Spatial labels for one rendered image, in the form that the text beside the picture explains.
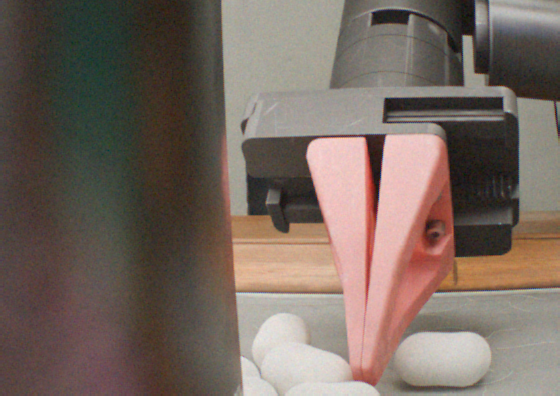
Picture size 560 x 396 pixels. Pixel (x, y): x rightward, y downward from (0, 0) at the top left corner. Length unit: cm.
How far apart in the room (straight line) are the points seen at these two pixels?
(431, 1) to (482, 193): 9
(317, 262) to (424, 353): 17
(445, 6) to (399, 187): 12
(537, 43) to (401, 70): 7
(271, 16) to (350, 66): 211
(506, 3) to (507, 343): 15
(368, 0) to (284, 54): 205
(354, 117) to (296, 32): 211
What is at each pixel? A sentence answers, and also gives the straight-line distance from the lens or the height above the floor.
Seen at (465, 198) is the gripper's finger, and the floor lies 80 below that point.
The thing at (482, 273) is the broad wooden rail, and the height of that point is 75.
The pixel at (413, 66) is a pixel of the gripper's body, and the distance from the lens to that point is 32.
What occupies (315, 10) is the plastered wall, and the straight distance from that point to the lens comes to 239.
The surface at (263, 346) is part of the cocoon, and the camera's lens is 30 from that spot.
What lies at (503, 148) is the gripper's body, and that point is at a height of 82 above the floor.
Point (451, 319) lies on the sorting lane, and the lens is 38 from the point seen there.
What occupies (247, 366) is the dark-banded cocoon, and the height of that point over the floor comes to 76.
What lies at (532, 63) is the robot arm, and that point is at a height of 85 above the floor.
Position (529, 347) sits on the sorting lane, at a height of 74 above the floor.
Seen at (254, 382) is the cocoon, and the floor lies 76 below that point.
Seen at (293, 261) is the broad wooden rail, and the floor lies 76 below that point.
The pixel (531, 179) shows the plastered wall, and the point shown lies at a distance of 230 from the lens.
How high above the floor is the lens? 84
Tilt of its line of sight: 6 degrees down
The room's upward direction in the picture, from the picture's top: 3 degrees counter-clockwise
